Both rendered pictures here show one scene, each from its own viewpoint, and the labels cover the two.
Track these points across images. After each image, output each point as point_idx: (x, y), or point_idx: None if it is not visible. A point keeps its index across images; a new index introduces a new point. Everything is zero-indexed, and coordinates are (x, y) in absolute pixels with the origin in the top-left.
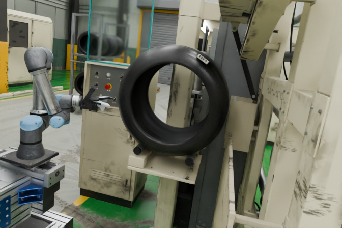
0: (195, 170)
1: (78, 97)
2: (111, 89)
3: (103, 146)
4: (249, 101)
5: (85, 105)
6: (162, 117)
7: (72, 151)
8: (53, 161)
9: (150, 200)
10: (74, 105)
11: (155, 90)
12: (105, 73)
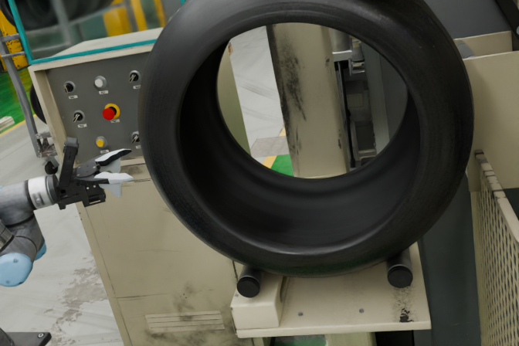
0: (415, 281)
1: (44, 183)
2: (120, 116)
3: (152, 259)
4: (503, 41)
5: (69, 195)
6: (260, 117)
7: (86, 272)
8: (52, 312)
9: (306, 337)
10: (41, 205)
11: (232, 78)
12: (89, 81)
